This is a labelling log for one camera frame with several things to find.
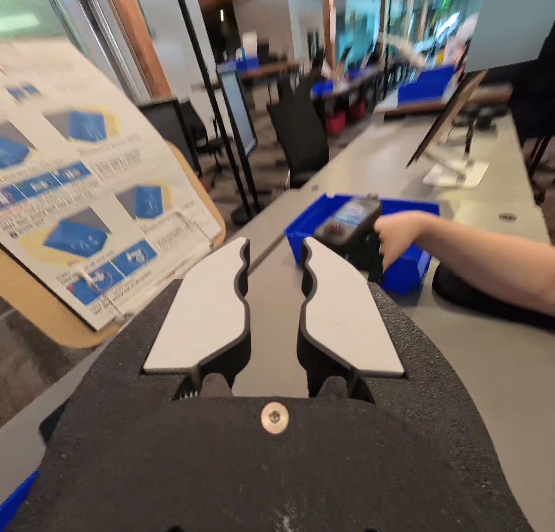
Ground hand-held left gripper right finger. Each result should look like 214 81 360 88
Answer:
297 236 406 396

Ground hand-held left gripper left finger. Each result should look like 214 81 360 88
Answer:
142 236 252 396

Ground blue plastic bin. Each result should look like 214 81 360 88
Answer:
284 193 441 295
0 469 40 525

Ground person's right forearm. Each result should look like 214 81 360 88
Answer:
416 213 555 316

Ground person's right hand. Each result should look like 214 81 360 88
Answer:
374 211 435 273

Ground padded chair armrest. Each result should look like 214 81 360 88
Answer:
433 263 555 330

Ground white board stand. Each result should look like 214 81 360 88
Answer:
423 125 491 190

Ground black office chair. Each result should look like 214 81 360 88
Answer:
267 79 330 188

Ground wooden display board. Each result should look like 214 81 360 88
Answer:
0 140 227 350
406 69 488 168

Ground printed instruction sheet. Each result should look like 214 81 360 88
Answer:
0 38 223 331

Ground black framed floor sign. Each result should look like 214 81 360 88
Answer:
216 62 260 160

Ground black monitor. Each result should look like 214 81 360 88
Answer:
138 98 204 177

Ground black pole stand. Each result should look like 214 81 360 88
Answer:
170 0 263 226

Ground wooden column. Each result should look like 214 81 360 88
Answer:
320 0 338 70
102 0 172 99

